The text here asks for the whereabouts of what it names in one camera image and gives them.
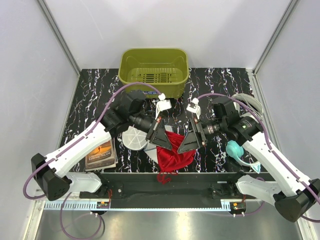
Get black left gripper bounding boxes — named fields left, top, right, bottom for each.
left=129, top=112, right=173, bottom=150

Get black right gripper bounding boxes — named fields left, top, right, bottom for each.
left=177, top=117, right=227, bottom=154

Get white mesh laundry bag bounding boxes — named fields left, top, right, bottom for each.
left=122, top=126, right=158, bottom=163

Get red bra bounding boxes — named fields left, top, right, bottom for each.
left=156, top=131, right=196, bottom=185

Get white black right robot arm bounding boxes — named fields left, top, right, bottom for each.
left=177, top=93, right=320, bottom=222

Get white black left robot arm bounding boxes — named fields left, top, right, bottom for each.
left=31, top=90, right=173, bottom=201

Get teal cat-ear headphones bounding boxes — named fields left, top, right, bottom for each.
left=225, top=140, right=261, bottom=174

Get dark orange paperback book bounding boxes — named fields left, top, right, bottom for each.
left=84, top=139, right=118, bottom=172

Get olive green plastic basket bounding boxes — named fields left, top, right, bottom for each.
left=118, top=48, right=189, bottom=99

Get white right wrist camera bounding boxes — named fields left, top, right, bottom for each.
left=186, top=97, right=201, bottom=120

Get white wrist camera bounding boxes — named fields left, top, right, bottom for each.
left=155, top=93, right=172, bottom=119
left=186, top=97, right=201, bottom=120

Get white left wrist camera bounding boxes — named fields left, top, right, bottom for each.
left=155, top=93, right=172, bottom=119

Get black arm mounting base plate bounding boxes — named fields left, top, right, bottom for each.
left=79, top=173, right=243, bottom=211

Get white slotted cable duct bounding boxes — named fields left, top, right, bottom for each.
left=44, top=200, right=110, bottom=211

